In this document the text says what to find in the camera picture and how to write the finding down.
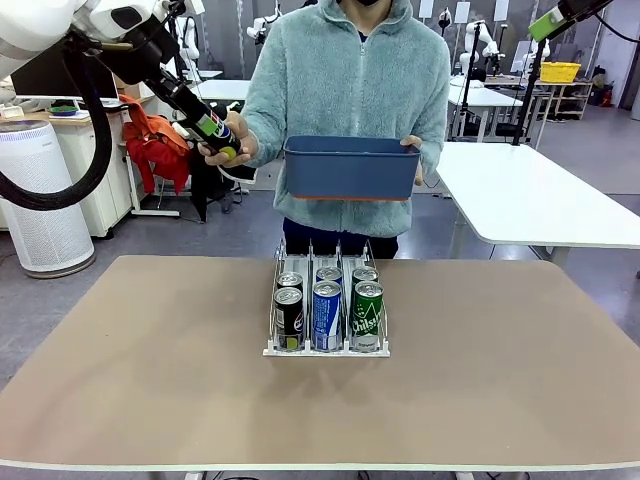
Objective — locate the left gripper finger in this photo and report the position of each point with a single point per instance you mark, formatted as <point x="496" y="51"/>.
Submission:
<point x="177" y="107"/>
<point x="187" y="95"/>

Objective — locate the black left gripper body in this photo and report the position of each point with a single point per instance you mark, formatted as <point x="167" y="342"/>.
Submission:
<point x="145" y="50"/>

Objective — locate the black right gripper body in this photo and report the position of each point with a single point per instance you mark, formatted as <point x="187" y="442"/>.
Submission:
<point x="580" y="7"/>

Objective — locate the black Pepsi can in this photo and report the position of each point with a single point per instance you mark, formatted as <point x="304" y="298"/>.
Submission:
<point x="290" y="281"/>
<point x="289" y="320"/>
<point x="225" y="137"/>

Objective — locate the blue plastic bin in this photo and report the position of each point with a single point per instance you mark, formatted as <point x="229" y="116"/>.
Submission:
<point x="350" y="170"/>

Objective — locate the person's left forearm teal sleeve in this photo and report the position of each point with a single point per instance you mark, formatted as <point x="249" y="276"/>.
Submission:
<point x="432" y="140"/>

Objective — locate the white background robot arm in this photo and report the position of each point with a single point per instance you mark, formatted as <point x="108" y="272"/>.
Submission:
<point x="472" y="45"/>
<point x="192" y="50"/>
<point x="257" y="27"/>
<point x="542" y="55"/>

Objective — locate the person's right forearm teal sleeve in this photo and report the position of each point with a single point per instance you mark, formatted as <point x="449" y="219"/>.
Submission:
<point x="265" y="135"/>

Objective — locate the clear white can dispenser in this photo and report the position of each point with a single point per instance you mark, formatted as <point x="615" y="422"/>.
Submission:
<point x="325" y="353"/>

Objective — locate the person's right hand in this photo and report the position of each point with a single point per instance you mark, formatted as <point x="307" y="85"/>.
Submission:
<point x="247" y="145"/>

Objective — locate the person's left hand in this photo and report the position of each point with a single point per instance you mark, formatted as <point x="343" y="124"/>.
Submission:
<point x="421" y="160"/>

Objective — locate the white background table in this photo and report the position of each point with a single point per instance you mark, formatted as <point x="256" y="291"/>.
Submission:
<point x="485" y="97"/>
<point x="220" y="90"/>

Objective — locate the cardboard box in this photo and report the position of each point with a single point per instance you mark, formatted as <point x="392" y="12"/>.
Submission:
<point x="127" y="91"/>

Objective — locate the white paper sign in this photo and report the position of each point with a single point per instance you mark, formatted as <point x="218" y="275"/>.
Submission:
<point x="500" y="10"/>
<point x="462" y="12"/>
<point x="426" y="9"/>

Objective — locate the orange jacket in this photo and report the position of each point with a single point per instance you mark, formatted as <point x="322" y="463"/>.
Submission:
<point x="155" y="150"/>

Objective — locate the yellow plastic crate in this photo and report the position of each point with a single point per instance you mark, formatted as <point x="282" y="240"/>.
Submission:
<point x="560" y="74"/>

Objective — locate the black pole stand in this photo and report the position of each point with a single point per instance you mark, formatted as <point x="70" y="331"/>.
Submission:
<point x="530" y="85"/>
<point x="467" y="85"/>

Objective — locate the wooden shelf table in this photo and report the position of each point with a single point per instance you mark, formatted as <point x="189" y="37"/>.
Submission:
<point x="565" y="85"/>

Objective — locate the black jacket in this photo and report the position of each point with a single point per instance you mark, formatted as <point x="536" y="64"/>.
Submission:
<point x="205" y="185"/>

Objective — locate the red fire extinguisher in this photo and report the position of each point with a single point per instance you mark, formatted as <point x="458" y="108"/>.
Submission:
<point x="605" y="97"/>

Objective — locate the green bowl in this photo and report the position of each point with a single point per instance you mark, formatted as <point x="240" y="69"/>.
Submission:
<point x="65" y="110"/>

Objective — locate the black computer monitor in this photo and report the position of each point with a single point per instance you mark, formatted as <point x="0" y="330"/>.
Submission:
<point x="45" y="82"/>

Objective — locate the white desk cabinet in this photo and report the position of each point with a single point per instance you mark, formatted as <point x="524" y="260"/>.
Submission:
<point x="100" y="220"/>

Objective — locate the person in teal fleece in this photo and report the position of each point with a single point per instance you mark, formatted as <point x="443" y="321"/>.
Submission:
<point x="350" y="75"/>

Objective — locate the white side table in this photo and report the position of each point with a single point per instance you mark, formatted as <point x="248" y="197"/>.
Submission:
<point x="525" y="200"/>

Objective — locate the white air purifier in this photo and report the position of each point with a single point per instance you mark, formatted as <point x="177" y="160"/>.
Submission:
<point x="45" y="230"/>

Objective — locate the blue Pocari can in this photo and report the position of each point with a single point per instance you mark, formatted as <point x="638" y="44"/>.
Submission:
<point x="327" y="320"/>
<point x="329" y="275"/>

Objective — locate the green Chilsung can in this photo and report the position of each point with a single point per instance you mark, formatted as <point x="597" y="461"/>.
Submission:
<point x="366" y="320"/>
<point x="365" y="275"/>

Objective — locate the white rack frame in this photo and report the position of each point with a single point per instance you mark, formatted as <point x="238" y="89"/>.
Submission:
<point x="150" y="213"/>

